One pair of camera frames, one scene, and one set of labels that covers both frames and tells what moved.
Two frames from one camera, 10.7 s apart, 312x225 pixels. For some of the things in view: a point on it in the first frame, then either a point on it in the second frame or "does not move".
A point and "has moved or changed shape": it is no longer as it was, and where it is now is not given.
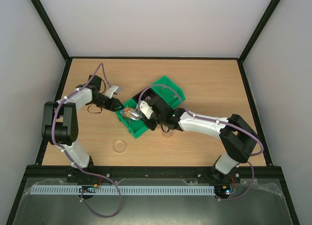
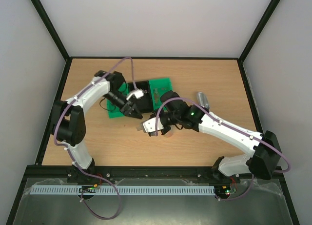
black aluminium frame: [40, 171] does not move
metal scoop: [131, 113] has moved or changed shape
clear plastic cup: [168, 134] does not move
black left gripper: [112, 106] to [126, 108]
